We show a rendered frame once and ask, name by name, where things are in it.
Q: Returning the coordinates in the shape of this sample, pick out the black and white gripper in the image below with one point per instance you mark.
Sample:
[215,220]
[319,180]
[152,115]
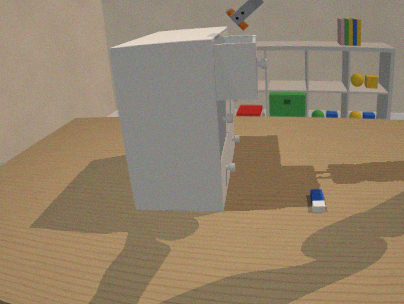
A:
[245,10]

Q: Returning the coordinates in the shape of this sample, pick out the blue and white eraser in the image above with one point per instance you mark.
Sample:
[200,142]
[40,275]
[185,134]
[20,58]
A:
[317,200]

